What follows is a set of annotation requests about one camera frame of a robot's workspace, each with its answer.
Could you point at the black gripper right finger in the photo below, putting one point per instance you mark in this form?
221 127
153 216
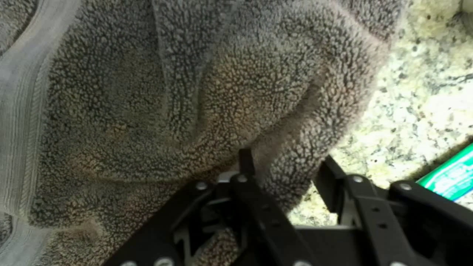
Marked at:
335 188

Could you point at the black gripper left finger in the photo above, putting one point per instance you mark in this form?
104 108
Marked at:
246 163

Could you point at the grey brown towel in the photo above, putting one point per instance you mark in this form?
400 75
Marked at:
110 106

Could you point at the green toothpaste tube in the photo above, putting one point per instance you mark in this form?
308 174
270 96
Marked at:
455 177

